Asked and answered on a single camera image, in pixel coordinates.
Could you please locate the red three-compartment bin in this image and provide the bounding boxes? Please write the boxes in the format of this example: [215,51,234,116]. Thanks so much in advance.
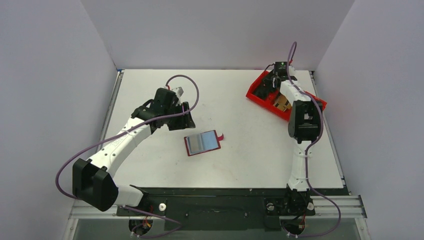
[246,69,327,124]

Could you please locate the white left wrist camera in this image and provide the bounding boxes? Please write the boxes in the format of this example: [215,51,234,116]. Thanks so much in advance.
[171,87,184,98]

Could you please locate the aluminium front rail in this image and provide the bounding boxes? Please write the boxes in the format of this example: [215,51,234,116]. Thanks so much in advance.
[68,195,367,220]

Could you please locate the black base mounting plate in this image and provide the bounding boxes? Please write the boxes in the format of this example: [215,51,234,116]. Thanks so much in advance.
[82,187,349,232]

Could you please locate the gold cards in bin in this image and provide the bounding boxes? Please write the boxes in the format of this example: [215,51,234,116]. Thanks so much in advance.
[273,94,292,112]

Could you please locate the red leather card holder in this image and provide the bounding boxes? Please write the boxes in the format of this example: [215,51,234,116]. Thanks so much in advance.
[183,130,225,157]

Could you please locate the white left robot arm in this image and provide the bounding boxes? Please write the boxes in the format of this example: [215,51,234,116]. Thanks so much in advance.
[72,87,196,212]

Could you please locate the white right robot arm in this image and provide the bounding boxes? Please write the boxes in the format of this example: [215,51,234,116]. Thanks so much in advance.
[266,61,323,192]

